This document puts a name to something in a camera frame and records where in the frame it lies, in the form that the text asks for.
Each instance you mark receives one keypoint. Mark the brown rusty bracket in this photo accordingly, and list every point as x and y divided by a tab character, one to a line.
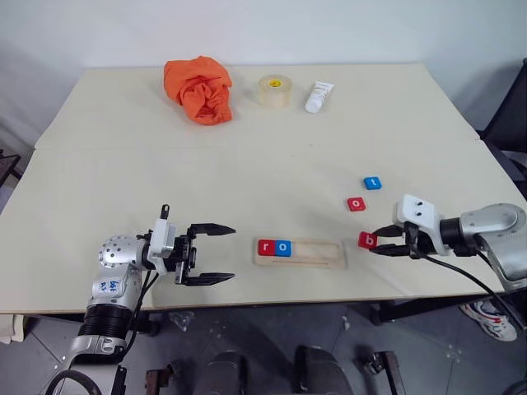
383	370
162	376

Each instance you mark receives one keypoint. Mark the blue letter o block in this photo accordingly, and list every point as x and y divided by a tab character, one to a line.
283	248

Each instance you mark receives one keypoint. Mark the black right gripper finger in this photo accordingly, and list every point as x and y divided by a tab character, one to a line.
391	249
389	231

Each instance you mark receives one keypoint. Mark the crumpled orange cloth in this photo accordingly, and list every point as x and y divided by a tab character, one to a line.
197	88

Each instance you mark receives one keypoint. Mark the black table frame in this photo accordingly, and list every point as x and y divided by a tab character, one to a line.
428	308

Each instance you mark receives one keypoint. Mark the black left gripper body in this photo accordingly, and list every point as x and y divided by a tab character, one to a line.
184	257

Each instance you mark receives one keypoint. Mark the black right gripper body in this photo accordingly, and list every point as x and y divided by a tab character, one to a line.
416	240

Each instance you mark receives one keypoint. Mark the black chair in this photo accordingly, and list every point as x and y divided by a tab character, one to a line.
508	127

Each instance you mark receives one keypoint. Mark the wooden letter tray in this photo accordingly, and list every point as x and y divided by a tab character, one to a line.
317	255

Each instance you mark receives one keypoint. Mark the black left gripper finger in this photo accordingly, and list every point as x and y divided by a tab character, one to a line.
212	279
214	229

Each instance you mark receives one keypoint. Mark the red letter b block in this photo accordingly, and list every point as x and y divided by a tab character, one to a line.
366	240

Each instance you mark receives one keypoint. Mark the crumpled clear plastic wrap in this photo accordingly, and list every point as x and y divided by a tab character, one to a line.
181	320

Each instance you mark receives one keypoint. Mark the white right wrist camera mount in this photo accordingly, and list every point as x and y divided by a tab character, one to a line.
418	212

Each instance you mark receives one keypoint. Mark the blue letter t block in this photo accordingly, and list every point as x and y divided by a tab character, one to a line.
373	183

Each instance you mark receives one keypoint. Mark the white sneaker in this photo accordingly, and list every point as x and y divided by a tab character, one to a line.
494	321

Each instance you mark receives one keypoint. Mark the red letter o block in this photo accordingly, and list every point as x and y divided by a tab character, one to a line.
356	204

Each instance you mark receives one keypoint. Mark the clear tape roll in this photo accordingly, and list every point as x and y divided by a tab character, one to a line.
275	92

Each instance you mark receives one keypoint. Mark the dark side furniture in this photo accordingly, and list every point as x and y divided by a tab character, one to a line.
8	164

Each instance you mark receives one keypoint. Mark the red letter r block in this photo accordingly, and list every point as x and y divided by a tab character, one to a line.
266	247

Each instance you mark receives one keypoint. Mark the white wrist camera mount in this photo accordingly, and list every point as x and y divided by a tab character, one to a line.
418	212
161	243

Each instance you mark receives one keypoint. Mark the white squeeze tube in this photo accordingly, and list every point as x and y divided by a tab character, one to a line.
318	98

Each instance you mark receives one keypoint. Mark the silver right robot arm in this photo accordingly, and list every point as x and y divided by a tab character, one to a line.
490	230

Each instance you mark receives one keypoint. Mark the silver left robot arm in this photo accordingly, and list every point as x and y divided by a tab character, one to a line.
111	288

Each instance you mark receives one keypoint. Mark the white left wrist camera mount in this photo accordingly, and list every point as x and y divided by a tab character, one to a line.
161	243

